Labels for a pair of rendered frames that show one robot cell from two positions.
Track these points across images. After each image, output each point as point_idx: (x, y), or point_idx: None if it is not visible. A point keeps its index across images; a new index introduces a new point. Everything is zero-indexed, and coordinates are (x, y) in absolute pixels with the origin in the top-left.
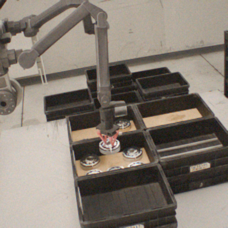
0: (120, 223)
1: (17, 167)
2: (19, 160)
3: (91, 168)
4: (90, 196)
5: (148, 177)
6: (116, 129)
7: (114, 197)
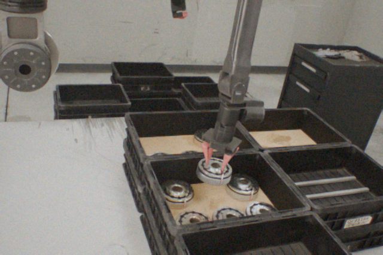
0: None
1: (24, 188)
2: (27, 176)
3: (182, 206)
4: None
5: (291, 233)
6: (239, 143)
7: None
